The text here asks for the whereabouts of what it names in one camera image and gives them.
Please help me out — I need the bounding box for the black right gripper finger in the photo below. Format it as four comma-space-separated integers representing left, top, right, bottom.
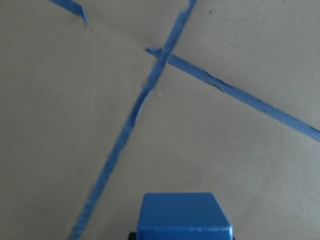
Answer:
127, 232, 137, 240

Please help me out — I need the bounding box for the blue wooden cube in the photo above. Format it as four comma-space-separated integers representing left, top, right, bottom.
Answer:
136, 192, 234, 240

